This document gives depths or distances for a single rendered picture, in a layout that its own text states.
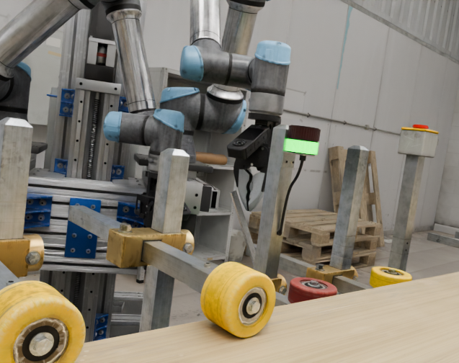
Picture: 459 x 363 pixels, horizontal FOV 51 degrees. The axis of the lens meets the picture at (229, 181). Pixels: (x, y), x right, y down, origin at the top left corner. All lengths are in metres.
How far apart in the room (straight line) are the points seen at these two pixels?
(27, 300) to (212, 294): 0.23
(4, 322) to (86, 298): 1.25
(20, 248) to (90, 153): 0.94
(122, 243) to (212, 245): 3.56
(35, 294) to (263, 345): 0.27
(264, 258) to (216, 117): 0.66
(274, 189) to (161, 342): 0.46
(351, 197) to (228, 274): 0.59
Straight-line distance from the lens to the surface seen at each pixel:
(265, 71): 1.04
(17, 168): 0.67
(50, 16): 1.31
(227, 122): 1.52
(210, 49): 1.13
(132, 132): 1.19
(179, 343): 0.57
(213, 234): 4.27
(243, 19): 1.45
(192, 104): 1.50
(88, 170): 1.60
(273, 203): 0.94
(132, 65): 1.34
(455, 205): 8.93
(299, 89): 5.29
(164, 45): 4.04
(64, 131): 1.68
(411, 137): 1.34
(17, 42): 1.34
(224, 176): 4.17
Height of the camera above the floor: 1.14
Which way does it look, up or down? 5 degrees down
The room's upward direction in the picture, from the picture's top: 8 degrees clockwise
